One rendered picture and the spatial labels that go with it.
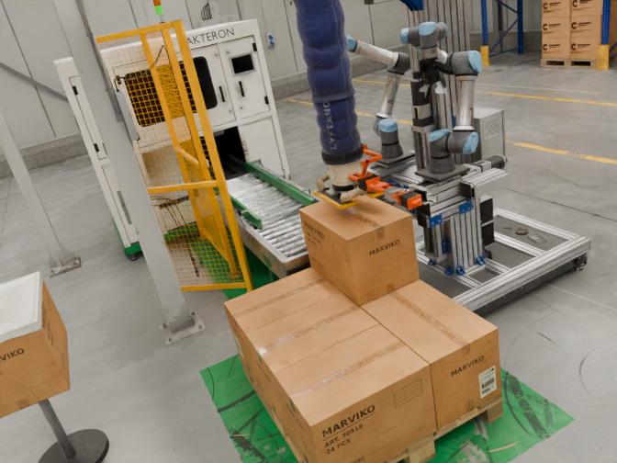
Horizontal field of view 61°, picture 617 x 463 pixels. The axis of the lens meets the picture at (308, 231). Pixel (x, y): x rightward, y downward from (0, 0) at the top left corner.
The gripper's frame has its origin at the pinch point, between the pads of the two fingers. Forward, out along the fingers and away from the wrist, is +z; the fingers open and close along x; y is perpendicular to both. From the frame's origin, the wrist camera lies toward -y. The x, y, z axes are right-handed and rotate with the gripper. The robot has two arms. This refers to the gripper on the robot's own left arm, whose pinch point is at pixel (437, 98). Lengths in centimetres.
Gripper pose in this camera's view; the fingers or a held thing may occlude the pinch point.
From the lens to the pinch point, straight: 269.0
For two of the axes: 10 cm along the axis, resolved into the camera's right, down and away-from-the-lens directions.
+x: 4.5, 2.9, -8.4
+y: -8.8, 3.4, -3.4
